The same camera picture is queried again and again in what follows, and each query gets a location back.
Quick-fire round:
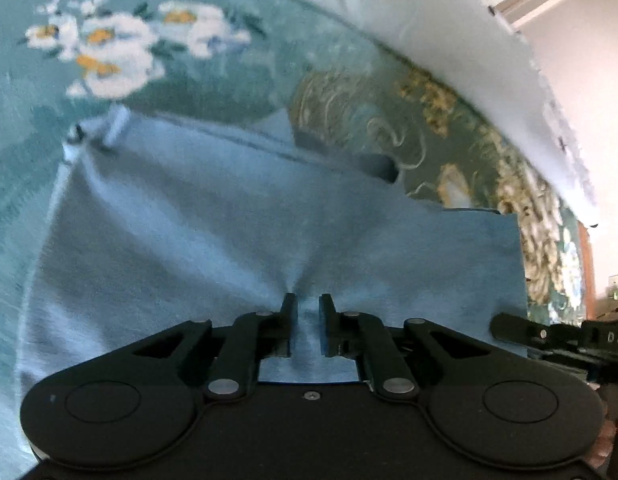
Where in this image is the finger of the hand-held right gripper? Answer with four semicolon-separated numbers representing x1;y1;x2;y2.
490;312;588;357

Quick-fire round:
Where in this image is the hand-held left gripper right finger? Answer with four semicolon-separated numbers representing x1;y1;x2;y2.
318;293;486;402

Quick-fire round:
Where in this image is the light blue floral bedsheet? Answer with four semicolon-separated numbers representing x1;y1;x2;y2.
209;0;600;227

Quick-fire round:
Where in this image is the green floral blanket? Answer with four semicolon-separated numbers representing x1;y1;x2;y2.
0;0;596;480

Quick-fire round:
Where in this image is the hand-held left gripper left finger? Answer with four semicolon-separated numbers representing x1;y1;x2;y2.
133;293;298;402

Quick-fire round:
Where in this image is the person's right hand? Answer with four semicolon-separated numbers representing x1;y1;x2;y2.
586;402;618;472

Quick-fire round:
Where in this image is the wooden bed frame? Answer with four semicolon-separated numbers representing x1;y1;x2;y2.
577;221;596;313

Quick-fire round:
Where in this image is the blue garment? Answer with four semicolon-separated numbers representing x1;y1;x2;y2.
13;106;530;463

